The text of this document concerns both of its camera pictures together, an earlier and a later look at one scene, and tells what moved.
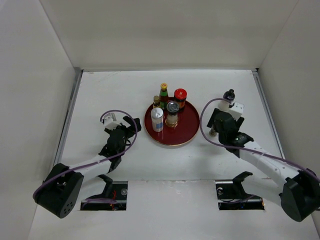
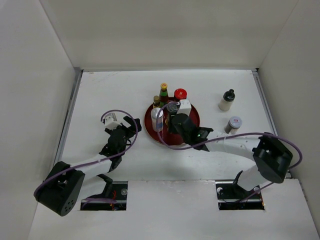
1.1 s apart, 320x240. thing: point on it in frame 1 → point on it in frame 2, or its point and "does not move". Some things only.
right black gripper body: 212,118 → 186,138
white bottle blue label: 157,114 does not move
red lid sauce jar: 180,96 does not move
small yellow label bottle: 156,103 does not move
